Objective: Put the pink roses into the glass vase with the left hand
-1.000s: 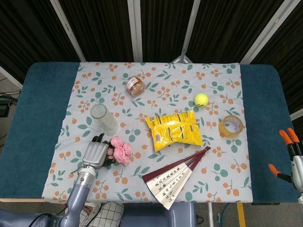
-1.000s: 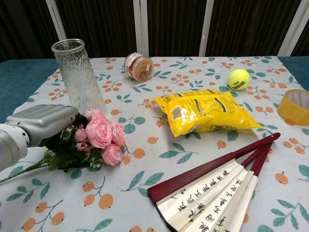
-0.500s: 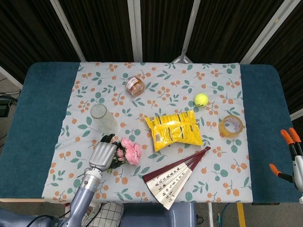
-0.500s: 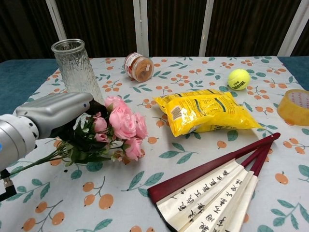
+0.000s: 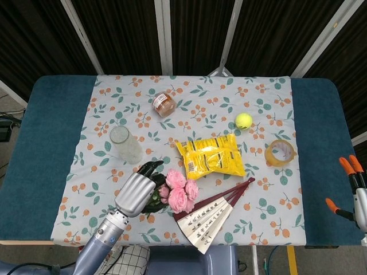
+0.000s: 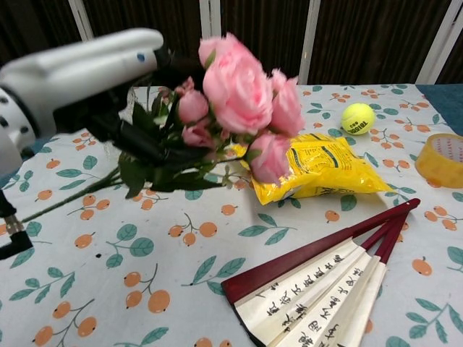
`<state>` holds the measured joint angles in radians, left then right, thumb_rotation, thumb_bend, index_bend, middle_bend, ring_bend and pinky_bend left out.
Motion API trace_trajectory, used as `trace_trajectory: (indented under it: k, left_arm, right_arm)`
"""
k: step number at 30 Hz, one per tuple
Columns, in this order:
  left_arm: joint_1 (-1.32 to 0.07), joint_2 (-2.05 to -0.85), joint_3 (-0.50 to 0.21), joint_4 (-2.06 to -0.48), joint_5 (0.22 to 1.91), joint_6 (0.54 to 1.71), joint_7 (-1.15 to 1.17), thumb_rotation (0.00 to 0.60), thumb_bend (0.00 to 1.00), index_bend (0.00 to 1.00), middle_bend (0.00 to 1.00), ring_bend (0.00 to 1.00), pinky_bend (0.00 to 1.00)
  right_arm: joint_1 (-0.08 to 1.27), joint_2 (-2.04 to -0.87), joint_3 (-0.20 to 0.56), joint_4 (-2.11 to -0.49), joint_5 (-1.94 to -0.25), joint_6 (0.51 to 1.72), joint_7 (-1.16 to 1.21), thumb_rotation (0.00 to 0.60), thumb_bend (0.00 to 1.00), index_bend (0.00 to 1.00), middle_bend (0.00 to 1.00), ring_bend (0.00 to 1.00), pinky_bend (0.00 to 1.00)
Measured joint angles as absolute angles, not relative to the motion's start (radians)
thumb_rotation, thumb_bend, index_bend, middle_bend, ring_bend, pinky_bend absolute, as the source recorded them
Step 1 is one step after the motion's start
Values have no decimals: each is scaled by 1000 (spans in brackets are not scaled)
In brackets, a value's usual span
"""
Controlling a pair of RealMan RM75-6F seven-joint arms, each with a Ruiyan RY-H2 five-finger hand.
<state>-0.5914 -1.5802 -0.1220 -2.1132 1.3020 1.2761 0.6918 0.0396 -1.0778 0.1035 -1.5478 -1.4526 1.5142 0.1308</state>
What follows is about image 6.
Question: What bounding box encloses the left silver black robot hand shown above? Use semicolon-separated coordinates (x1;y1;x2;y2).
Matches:
0;27;222;168

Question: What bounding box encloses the black angled cable plug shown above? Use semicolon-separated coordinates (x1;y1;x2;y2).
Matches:
0;189;35;260

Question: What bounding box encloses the folding fan with calligraphy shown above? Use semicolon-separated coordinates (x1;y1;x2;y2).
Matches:
221;197;422;347

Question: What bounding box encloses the yellow snack bag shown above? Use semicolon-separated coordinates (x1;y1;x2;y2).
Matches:
231;132;396;206

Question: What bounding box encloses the white metal frame pole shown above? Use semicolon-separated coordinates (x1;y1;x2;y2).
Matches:
67;0;95;40
198;0;222;39
298;0;322;85
415;0;463;85

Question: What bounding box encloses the clear packing tape roll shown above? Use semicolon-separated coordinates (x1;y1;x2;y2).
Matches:
415;133;463;189

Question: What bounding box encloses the floral print tablecloth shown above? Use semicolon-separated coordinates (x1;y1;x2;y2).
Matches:
0;83;463;347

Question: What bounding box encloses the pink artificial rose bouquet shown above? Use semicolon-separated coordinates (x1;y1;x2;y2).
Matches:
21;31;307;223

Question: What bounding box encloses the yellow tennis ball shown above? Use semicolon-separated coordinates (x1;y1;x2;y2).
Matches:
341;103;376;136

